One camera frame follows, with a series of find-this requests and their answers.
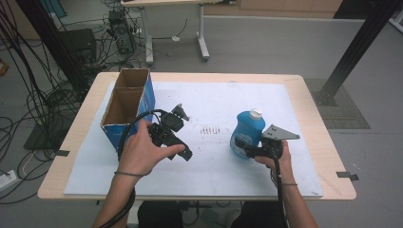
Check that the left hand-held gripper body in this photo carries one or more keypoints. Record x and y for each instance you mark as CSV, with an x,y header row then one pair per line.
x,y
172,122

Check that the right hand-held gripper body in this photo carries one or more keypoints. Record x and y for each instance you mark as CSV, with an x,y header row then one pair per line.
x,y
269,148

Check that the blue bottle white cap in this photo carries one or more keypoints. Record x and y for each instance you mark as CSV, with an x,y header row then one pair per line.
x,y
248,129

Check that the blue cardboard box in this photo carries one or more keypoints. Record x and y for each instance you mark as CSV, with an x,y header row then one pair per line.
x,y
123,107

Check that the person's right hand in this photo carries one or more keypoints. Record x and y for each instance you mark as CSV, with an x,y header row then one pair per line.
x,y
285,167

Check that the person's left hand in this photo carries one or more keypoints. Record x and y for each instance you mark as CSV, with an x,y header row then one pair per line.
x,y
139,152

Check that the white table mat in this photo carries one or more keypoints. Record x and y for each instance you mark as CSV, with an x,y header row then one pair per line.
x,y
209,171

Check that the dark wrist band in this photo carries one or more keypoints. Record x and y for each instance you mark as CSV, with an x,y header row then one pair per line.
x,y
290,184
130,174

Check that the person's left leg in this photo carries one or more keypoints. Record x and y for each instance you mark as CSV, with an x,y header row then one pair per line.
x,y
160,215

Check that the person's leg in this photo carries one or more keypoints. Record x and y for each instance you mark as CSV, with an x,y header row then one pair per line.
x,y
160,215
256,217

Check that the person's right leg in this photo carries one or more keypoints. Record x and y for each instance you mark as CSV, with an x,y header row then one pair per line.
x,y
256,217

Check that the black tape strip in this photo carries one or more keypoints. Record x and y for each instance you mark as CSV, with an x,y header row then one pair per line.
x,y
347,175
62,153

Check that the grey floor mat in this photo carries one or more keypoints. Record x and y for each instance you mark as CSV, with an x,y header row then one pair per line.
x,y
345,107

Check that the white desk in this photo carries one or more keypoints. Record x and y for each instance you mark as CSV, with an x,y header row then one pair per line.
x,y
202,38

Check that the black computer tower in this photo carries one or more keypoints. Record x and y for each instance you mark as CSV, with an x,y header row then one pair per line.
x,y
122,31

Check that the black case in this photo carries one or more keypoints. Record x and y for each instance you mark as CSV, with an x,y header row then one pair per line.
x,y
79,44

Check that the white power strip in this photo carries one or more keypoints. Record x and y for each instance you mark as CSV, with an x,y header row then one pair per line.
x,y
7,180

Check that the small brown box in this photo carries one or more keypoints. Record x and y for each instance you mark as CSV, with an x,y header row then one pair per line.
x,y
3,67

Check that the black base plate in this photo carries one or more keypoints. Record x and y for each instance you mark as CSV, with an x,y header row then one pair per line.
x,y
41,139

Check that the black metal post with base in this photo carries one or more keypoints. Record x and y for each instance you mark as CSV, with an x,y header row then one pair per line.
x,y
361,41

